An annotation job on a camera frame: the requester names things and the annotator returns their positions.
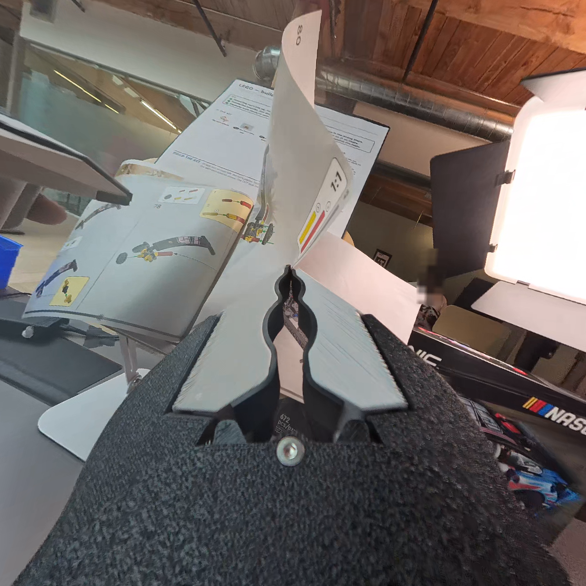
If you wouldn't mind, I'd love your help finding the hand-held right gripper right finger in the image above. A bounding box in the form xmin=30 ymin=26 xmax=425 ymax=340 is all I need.
xmin=292 ymin=268 xmax=408 ymax=443

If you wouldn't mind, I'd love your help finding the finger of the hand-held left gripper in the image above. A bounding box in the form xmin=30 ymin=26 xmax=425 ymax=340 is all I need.
xmin=0 ymin=130 xmax=133 ymax=230
xmin=0 ymin=107 xmax=91 ymax=161

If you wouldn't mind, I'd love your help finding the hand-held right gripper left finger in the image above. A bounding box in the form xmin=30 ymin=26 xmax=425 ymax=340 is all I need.
xmin=173 ymin=265 xmax=292 ymax=443

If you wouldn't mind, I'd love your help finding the toy instruction booklet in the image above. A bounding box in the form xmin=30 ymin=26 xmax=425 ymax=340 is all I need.
xmin=22 ymin=9 xmax=422 ymax=406

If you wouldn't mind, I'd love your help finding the grey desk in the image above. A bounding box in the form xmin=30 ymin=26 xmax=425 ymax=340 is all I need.
xmin=0 ymin=336 xmax=586 ymax=586

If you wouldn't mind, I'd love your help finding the person's left hand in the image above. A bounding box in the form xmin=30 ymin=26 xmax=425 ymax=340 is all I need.
xmin=27 ymin=192 xmax=69 ymax=226

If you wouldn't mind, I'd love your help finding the blue plastic parts bin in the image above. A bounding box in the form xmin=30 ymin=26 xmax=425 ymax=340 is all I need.
xmin=0 ymin=234 xmax=24 ymax=290

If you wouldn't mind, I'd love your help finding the black toy set box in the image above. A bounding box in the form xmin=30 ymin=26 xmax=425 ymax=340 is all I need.
xmin=275 ymin=327 xmax=586 ymax=548

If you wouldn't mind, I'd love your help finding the white metal book stand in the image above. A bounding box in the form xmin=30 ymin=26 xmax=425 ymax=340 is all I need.
xmin=37 ymin=320 xmax=154 ymax=462

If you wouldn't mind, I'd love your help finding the black power adapter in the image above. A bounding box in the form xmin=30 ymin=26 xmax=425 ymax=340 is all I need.
xmin=0 ymin=315 xmax=69 ymax=342

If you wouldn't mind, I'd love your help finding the printed instruction sheet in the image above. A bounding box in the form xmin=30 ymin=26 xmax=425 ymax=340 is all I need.
xmin=156 ymin=79 xmax=391 ymax=257

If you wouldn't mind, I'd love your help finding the studio light with barn doors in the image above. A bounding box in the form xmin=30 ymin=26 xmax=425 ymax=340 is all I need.
xmin=429 ymin=69 xmax=586 ymax=354

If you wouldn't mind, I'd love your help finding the black adapter cable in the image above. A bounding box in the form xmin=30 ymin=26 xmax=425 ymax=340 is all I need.
xmin=60 ymin=323 xmax=122 ymax=351

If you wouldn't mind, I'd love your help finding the silver ventilation duct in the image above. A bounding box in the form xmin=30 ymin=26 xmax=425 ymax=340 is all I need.
xmin=253 ymin=45 xmax=514 ymax=143

